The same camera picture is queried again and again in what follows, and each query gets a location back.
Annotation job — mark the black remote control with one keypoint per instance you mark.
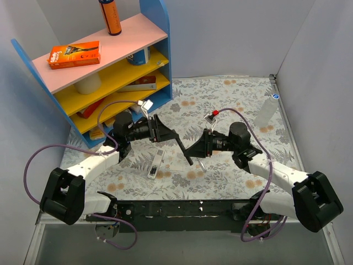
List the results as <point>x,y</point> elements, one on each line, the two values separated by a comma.
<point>183,149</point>

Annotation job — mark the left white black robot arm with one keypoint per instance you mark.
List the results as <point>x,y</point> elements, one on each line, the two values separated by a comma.
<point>65,196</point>

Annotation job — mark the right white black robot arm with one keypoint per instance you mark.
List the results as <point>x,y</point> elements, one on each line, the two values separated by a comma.
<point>307,197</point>

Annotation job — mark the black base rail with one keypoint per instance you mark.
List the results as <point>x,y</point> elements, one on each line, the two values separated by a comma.
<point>185,215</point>

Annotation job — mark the white remote control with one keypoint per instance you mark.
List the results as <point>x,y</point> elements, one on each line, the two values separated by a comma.
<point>157,160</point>

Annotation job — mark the clear plastic bottle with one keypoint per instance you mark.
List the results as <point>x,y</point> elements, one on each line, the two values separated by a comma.
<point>267,110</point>

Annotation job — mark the orange razor box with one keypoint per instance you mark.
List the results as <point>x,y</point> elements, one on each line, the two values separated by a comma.
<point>75,55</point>

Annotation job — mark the small white box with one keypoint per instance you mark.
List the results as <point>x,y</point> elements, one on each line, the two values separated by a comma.
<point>135,109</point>

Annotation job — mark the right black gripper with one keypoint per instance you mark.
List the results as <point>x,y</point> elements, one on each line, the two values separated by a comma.
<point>207,142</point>

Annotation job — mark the red box lower shelf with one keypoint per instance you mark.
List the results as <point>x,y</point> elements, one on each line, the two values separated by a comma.
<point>88,111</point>

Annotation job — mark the small screwdriver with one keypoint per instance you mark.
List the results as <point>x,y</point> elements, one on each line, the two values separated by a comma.
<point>202,166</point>

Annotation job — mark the blue white can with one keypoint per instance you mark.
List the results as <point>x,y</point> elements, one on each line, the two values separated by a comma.
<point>139,58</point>

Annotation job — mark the floral table mat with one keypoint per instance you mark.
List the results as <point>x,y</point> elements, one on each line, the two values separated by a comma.
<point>236,99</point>

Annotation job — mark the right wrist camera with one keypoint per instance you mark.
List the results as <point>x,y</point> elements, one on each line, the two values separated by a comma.
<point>211,118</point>

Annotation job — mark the yellow packet bottom shelf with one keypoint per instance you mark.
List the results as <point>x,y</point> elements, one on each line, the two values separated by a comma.
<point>96,134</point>

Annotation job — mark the white battery cover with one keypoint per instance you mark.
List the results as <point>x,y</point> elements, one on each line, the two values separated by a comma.
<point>176,167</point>

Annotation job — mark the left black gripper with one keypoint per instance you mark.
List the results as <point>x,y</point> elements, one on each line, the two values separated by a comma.
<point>155,128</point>

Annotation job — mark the blue pink yellow shelf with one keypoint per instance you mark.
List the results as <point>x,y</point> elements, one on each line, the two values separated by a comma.
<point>149,28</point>

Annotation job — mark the orange cylindrical bottle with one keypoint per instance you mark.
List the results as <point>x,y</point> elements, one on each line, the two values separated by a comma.
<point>111,16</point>

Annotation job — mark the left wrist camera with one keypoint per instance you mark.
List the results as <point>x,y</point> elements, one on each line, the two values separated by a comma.
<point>144,106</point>

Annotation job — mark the white paper roll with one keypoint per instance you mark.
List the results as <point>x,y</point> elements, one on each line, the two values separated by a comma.
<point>88,85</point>

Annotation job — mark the red white flat box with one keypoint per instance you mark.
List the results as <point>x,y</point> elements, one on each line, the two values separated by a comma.
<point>144,83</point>

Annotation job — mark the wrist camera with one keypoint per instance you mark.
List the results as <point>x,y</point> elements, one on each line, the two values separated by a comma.
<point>211,118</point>
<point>144,106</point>

